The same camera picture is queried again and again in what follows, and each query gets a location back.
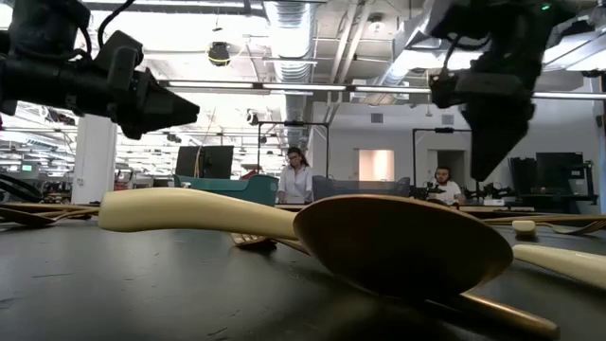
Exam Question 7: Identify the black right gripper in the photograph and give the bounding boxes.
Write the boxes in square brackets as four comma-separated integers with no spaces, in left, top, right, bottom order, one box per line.
[453,45,540,184]

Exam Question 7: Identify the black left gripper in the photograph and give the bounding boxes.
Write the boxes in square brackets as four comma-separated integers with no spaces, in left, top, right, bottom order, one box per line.
[59,59,202,141]

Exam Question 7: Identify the gold spoon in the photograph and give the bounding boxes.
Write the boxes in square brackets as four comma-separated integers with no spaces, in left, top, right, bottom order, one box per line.
[0,206,57,227]
[292,193,515,302]

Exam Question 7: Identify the black background robot arms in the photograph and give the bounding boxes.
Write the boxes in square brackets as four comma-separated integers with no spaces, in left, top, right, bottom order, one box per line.
[466,182,515,201]

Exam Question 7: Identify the person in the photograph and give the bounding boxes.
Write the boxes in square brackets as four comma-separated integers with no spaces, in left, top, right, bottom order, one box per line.
[428,165,468,207]
[276,146,314,206]

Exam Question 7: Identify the black monitor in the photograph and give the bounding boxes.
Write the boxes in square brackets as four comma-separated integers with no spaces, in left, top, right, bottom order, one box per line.
[535,151,586,195]
[174,145,236,180]

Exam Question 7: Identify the red cart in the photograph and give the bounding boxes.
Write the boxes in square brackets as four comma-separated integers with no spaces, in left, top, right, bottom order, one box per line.
[113,170,134,193]

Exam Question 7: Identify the black hanging dome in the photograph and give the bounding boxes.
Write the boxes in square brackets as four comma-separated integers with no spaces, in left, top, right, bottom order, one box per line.
[206,41,232,67]

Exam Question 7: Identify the white pillar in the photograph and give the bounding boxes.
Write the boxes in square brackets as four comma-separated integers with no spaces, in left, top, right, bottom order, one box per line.
[70,113,118,205]

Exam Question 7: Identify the teal plastic bin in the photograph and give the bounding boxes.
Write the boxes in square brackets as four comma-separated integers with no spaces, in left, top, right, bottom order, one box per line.
[172,173,279,209]

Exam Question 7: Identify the dark grey plastic bin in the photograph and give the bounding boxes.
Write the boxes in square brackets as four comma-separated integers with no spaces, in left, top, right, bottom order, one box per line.
[312,174,412,203]

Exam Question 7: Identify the long ceiling light bar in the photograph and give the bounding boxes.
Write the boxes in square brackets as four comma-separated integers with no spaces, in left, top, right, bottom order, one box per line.
[160,79,606,101]

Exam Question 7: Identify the black metal frame stand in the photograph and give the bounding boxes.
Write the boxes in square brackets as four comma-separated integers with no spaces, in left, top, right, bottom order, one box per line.
[257,120,331,180]
[412,126,474,188]

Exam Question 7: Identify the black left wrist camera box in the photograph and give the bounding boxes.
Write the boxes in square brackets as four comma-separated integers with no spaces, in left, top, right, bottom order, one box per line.
[93,29,145,89]

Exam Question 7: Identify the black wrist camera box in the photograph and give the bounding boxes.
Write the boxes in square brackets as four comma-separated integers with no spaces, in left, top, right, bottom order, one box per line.
[427,70,458,110]
[93,29,145,89]

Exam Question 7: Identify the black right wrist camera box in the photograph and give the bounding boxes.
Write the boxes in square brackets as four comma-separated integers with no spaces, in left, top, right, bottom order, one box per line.
[427,70,458,110]

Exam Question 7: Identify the lit wall window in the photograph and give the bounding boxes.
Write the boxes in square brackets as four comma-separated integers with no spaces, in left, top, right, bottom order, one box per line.
[358,149,396,182]

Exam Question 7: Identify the silver ribbed air duct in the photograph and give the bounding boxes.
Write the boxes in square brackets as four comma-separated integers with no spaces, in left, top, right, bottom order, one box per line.
[262,0,317,148]

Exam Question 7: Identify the black curved cable bundle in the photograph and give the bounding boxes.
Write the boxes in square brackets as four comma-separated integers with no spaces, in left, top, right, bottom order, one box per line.
[0,172,46,204]

